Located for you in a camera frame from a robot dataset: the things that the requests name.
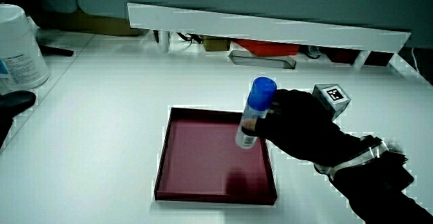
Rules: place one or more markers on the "brown cardboard box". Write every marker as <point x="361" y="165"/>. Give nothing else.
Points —
<point x="94" y="24"/>

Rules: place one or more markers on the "person's right forearm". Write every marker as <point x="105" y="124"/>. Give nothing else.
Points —
<point x="379" y="190"/>

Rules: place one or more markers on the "white monitor riser shelf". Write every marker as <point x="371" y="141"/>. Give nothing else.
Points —
<point x="257" y="26"/>

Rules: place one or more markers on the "dark red square plate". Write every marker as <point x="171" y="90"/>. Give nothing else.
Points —
<point x="209" y="156"/>

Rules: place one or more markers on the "black rounded object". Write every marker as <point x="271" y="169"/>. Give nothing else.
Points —
<point x="13" y="104"/>

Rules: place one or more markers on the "red flat box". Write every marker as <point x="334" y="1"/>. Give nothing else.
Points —
<point x="267" y="47"/>

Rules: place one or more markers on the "dark red box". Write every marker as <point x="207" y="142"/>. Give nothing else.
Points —
<point x="341" y="55"/>

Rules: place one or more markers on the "clear metal clip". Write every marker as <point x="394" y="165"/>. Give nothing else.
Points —
<point x="262" y="61"/>

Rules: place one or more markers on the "blue-capped white glue bottle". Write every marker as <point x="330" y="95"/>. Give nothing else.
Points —
<point x="256" y="110"/>

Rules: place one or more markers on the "person's right hand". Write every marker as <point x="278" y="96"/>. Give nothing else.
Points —
<point x="297" y="129"/>

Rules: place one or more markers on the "small brown box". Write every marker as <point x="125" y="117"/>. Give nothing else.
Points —
<point x="216" y="44"/>

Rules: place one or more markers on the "white plastic bucket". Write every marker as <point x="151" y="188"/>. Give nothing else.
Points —
<point x="18" y="48"/>

